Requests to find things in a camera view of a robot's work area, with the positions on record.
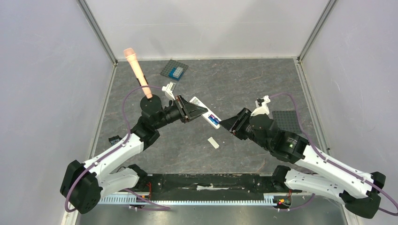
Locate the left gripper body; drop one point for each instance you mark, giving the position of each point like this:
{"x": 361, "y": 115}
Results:
{"x": 181, "y": 109}

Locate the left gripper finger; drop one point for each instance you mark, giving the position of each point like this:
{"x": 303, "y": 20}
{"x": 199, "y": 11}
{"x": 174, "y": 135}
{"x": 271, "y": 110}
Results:
{"x": 186, "y": 105}
{"x": 193, "y": 114}

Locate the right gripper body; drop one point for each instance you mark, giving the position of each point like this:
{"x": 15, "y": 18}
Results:
{"x": 241, "y": 121}

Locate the purple blue battery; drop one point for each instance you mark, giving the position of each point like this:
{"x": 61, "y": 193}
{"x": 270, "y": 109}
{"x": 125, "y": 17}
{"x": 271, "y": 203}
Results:
{"x": 214, "y": 116}

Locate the white battery cover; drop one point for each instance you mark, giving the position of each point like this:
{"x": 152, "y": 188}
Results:
{"x": 213, "y": 142}

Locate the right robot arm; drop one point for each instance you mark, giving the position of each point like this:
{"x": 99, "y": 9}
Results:
{"x": 358, "y": 191}

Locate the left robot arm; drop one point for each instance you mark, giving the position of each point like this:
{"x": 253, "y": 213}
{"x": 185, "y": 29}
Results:
{"x": 85, "y": 183}

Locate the black round microphone stand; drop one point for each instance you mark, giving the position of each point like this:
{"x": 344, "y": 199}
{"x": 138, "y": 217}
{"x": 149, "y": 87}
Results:
{"x": 151, "y": 105}

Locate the blue lego brick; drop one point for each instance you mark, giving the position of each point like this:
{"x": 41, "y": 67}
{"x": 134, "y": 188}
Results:
{"x": 176, "y": 73}

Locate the grey lego baseplate far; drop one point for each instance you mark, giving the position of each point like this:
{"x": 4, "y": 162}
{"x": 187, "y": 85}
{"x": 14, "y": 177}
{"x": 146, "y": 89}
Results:
{"x": 170, "y": 64}

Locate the dark grey lego baseplate right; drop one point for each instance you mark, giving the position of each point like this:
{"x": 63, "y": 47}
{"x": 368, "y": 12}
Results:
{"x": 287, "y": 120}

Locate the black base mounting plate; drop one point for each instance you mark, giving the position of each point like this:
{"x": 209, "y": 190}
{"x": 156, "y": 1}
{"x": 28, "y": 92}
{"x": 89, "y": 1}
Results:
{"x": 209, "y": 186}

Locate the small black blue object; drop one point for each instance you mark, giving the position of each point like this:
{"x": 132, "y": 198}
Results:
{"x": 114, "y": 140}

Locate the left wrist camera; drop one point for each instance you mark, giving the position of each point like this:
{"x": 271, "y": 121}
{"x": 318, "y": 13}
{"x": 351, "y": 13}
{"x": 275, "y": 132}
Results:
{"x": 168, "y": 90}

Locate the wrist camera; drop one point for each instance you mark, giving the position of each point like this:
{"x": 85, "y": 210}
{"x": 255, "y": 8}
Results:
{"x": 261, "y": 106}
{"x": 168, "y": 90}

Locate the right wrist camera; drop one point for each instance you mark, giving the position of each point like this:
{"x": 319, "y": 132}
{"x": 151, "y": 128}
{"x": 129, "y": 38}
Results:
{"x": 261, "y": 106}

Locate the white toothed cable duct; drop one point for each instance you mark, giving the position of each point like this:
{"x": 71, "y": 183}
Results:
{"x": 129, "y": 199}

